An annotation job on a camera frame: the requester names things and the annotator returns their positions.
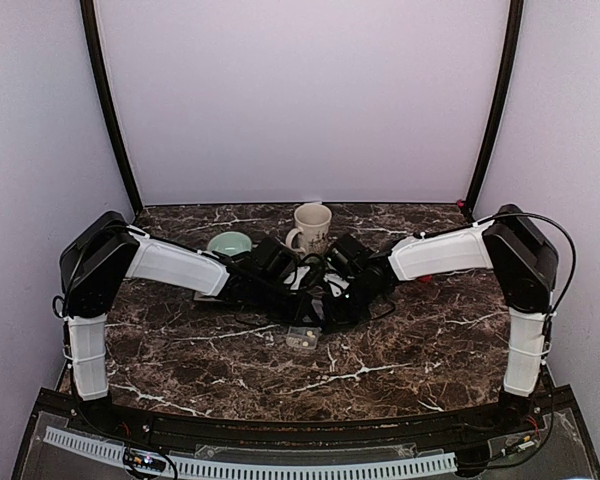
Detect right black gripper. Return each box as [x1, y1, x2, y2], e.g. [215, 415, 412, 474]
[320, 278, 382, 334]

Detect clear plastic pill organizer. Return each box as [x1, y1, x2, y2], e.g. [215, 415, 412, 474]
[285, 326, 321, 350]

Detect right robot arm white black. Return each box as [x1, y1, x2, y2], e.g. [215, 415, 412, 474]
[323, 204, 559, 434]

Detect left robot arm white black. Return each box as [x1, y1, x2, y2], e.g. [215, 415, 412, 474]
[52, 211, 325, 436]

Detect cream ceramic mug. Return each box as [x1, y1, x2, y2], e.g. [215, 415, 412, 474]
[285, 203, 332, 254]

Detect celadon bowl on tray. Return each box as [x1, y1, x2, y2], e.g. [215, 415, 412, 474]
[207, 231, 253, 256]

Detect square floral ceramic tray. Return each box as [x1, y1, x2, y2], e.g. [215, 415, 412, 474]
[193, 291, 222, 302]

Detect small circuit board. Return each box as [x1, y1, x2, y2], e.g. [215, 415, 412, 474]
[123, 450, 166, 472]

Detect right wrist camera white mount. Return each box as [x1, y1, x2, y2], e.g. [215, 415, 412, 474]
[324, 272, 349, 297]

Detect white slotted cable duct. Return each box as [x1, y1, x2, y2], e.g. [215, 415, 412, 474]
[42, 427, 458, 479]

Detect black front table rail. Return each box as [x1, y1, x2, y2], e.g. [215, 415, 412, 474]
[92, 404, 504, 449]

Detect right black frame post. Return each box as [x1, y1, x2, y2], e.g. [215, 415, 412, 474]
[465, 0, 524, 212]

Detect black frame post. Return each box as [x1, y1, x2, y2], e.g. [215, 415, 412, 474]
[465, 0, 524, 212]
[79, 0, 144, 215]

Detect left black frame post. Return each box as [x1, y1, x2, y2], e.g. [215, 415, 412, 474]
[79, 0, 144, 215]

